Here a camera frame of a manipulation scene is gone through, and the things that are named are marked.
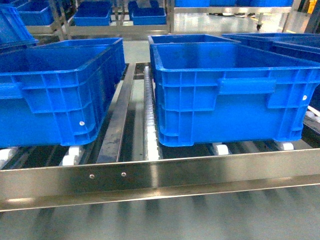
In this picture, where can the far right blue crate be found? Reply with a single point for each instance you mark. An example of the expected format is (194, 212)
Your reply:
(298, 45)

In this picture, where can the background blue bin centre-left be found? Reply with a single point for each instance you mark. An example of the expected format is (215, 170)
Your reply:
(93, 13)

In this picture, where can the front right blue crate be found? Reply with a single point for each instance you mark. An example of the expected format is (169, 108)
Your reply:
(221, 92)

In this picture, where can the background blue bin left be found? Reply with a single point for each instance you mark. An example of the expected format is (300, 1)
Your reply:
(36, 13)

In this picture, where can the metal shelf rack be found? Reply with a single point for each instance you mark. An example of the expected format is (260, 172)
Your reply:
(108, 180)

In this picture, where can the tilted blue crate far left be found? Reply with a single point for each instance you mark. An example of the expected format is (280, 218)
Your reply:
(13, 32)

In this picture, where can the rear left blue crate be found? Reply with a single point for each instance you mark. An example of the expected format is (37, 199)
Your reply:
(113, 45)

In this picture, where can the white roller track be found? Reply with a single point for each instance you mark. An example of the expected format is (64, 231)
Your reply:
(150, 138)

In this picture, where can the front left blue crate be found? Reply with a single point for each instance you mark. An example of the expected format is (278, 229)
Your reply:
(53, 96)

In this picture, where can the rear right blue crate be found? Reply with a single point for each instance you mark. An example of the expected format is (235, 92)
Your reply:
(188, 38)

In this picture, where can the background blue bin centre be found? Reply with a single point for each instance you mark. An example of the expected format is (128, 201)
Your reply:
(153, 15)

